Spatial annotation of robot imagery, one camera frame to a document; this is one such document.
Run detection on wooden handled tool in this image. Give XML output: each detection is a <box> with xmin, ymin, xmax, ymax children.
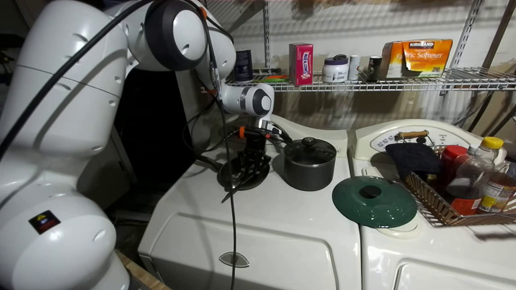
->
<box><xmin>392</xmin><ymin>128</ymin><xmax>432</xmax><ymax>145</ymax></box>

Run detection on pink box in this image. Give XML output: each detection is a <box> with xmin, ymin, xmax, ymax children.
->
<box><xmin>287</xmin><ymin>42</ymin><xmax>316</xmax><ymax>89</ymax></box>

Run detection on yellow capped bottle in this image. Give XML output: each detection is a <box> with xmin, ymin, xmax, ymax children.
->
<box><xmin>477</xmin><ymin>136</ymin><xmax>516</xmax><ymax>215</ymax></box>

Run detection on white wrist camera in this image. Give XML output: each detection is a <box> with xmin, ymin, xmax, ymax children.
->
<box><xmin>265</xmin><ymin>121</ymin><xmax>284</xmax><ymax>139</ymax></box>

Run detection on silver knife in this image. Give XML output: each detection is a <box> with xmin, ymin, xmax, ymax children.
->
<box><xmin>219</xmin><ymin>179</ymin><xmax>253</xmax><ymax>205</ymax></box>

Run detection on small dark container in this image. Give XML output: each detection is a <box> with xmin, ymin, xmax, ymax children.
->
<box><xmin>366</xmin><ymin>54</ymin><xmax>385</xmax><ymax>84</ymax></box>

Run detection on green round lid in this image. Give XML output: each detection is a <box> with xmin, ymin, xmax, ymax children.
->
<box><xmin>331</xmin><ymin>174</ymin><xmax>421</xmax><ymax>231</ymax></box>

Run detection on dark blue cloth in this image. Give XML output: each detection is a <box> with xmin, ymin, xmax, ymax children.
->
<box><xmin>384</xmin><ymin>141</ymin><xmax>444</xmax><ymax>183</ymax></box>

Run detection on white wire shelf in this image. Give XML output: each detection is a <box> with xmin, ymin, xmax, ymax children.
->
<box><xmin>227</xmin><ymin>0</ymin><xmax>516</xmax><ymax>97</ymax></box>

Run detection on clear bottle with dark liquid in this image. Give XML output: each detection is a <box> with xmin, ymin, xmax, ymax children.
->
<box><xmin>444</xmin><ymin>152</ymin><xmax>494</xmax><ymax>202</ymax></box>

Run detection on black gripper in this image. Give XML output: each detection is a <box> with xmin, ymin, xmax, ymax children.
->
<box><xmin>236</xmin><ymin>126</ymin><xmax>273</xmax><ymax>189</ymax></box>

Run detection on red bottle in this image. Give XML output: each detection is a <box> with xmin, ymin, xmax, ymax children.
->
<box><xmin>440</xmin><ymin>144</ymin><xmax>484</xmax><ymax>218</ymax></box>

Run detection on orange and white box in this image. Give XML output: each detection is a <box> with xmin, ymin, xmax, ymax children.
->
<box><xmin>379</xmin><ymin>41</ymin><xmax>406</xmax><ymax>83</ymax></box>

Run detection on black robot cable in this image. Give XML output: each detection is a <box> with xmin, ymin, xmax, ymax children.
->
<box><xmin>0</xmin><ymin>0</ymin><xmax>242</xmax><ymax>290</ymax></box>

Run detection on white dryer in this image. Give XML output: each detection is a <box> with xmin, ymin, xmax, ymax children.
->
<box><xmin>347</xmin><ymin>118</ymin><xmax>516</xmax><ymax>290</ymax></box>

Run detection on white jar with dark lid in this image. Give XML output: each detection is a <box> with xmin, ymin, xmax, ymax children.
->
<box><xmin>321</xmin><ymin>54</ymin><xmax>352</xmax><ymax>86</ymax></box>

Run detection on small white cup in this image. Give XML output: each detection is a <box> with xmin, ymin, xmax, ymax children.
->
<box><xmin>347</xmin><ymin>52</ymin><xmax>363</xmax><ymax>83</ymax></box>

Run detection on grey louvered door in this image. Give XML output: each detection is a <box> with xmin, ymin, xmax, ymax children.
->
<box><xmin>74</xmin><ymin>134</ymin><xmax>137</xmax><ymax>213</ymax></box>

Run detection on orange fabric softener box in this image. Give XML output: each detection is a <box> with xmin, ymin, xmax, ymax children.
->
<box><xmin>400</xmin><ymin>38</ymin><xmax>455</xmax><ymax>76</ymax></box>

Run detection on black frying pan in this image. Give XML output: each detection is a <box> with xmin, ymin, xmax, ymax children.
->
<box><xmin>195</xmin><ymin>154</ymin><xmax>273</xmax><ymax>194</ymax></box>

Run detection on copper wire basket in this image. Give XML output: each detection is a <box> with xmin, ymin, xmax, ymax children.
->
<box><xmin>402</xmin><ymin>141</ymin><xmax>516</xmax><ymax>229</ymax></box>

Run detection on dark pot with lid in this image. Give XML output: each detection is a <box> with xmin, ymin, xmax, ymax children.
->
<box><xmin>279</xmin><ymin>136</ymin><xmax>339</xmax><ymax>194</ymax></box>

